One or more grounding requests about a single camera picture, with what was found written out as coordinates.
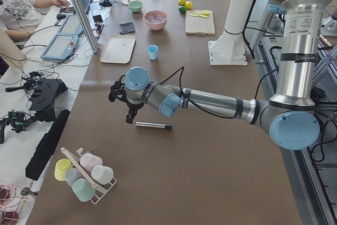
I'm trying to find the white cup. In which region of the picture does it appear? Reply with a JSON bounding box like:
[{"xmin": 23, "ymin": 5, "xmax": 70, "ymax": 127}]
[{"xmin": 91, "ymin": 165, "xmax": 114, "ymax": 184}]

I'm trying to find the blue teach pendant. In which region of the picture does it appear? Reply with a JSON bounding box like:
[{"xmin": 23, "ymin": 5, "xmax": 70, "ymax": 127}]
[
  {"xmin": 41, "ymin": 33, "xmax": 78, "ymax": 61},
  {"xmin": 58, "ymin": 15, "xmax": 83, "ymax": 35}
]

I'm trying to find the green lime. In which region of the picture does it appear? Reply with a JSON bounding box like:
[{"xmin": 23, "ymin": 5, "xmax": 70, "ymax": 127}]
[{"xmin": 179, "ymin": 6, "xmax": 186, "ymax": 14}]

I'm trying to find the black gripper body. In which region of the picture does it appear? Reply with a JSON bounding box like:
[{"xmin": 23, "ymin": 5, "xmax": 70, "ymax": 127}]
[{"xmin": 126, "ymin": 101, "xmax": 143, "ymax": 116}]

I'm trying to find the wooden cutting board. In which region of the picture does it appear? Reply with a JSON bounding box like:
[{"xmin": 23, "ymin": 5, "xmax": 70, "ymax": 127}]
[{"xmin": 185, "ymin": 10, "xmax": 215, "ymax": 35}]

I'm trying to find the green cup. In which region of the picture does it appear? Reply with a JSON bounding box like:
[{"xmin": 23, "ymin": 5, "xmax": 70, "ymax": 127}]
[{"xmin": 72, "ymin": 178, "xmax": 95, "ymax": 202}]

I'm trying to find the pink cup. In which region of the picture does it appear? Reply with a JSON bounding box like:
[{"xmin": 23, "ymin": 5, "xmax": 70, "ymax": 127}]
[{"xmin": 80, "ymin": 153, "xmax": 103, "ymax": 172}]

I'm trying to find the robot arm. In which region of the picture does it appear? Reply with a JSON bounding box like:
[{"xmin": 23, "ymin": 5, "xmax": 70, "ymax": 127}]
[{"xmin": 124, "ymin": 0, "xmax": 332, "ymax": 150}]

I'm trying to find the white wire cup rack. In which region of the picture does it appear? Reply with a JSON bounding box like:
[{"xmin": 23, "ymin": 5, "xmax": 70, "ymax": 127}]
[{"xmin": 61, "ymin": 147, "xmax": 117, "ymax": 204}]

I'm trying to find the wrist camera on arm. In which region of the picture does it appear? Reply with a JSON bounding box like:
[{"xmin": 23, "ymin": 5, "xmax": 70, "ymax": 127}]
[{"xmin": 108, "ymin": 75, "xmax": 127, "ymax": 103}]

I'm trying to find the black long bar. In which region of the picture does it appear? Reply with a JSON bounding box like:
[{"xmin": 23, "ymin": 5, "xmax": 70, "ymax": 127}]
[{"xmin": 25, "ymin": 110, "xmax": 70, "ymax": 181}]

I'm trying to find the yellow plastic knife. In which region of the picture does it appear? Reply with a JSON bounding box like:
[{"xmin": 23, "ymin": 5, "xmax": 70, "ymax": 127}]
[{"xmin": 188, "ymin": 13, "xmax": 208, "ymax": 18}]

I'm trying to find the pink bowl of ice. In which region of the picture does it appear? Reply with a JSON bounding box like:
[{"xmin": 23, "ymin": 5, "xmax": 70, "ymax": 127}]
[{"xmin": 143, "ymin": 10, "xmax": 168, "ymax": 31}]

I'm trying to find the aluminium frame post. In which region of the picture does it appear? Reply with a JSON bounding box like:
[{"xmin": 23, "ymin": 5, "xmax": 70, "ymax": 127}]
[{"xmin": 71, "ymin": 0, "xmax": 98, "ymax": 53}]

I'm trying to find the yellow lemon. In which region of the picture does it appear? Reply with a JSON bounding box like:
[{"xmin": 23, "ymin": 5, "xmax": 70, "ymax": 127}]
[
  {"xmin": 184, "ymin": 1, "xmax": 193, "ymax": 10},
  {"xmin": 178, "ymin": 0, "xmax": 186, "ymax": 6}
]

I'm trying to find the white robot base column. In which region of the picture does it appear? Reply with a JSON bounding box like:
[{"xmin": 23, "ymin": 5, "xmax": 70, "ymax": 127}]
[{"xmin": 209, "ymin": 0, "xmax": 253, "ymax": 65}]

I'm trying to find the cream rabbit tray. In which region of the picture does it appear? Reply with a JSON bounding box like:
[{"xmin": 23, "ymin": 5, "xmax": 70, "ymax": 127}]
[{"xmin": 100, "ymin": 35, "xmax": 136, "ymax": 64}]

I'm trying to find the black stand device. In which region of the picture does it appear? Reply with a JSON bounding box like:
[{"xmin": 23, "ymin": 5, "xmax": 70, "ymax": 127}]
[{"xmin": 29, "ymin": 79, "xmax": 68, "ymax": 122}]

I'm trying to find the steel muddler black tip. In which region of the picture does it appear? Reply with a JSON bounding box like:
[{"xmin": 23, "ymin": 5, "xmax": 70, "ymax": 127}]
[{"xmin": 135, "ymin": 122, "xmax": 172, "ymax": 130}]

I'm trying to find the grey folded cloth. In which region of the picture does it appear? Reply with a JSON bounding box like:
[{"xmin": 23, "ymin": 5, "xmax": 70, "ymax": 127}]
[{"xmin": 119, "ymin": 22, "xmax": 135, "ymax": 34}]

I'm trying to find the mint green bowl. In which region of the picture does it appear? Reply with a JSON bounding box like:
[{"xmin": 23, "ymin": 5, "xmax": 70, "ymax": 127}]
[{"xmin": 128, "ymin": 1, "xmax": 143, "ymax": 13}]

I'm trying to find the grey blue cup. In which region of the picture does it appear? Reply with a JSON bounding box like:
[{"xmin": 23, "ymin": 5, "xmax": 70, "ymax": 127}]
[{"xmin": 65, "ymin": 168, "xmax": 82, "ymax": 187}]

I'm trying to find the light blue cup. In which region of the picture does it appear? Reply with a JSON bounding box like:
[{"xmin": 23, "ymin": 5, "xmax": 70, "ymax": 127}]
[{"xmin": 147, "ymin": 45, "xmax": 158, "ymax": 60}]

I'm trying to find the yellow cup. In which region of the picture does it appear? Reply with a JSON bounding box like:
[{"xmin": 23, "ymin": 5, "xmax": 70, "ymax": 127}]
[{"xmin": 54, "ymin": 158, "xmax": 72, "ymax": 181}]

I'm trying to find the seated person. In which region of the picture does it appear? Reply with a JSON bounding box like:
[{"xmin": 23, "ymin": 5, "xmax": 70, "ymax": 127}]
[{"xmin": 1, "ymin": 0, "xmax": 71, "ymax": 41}]

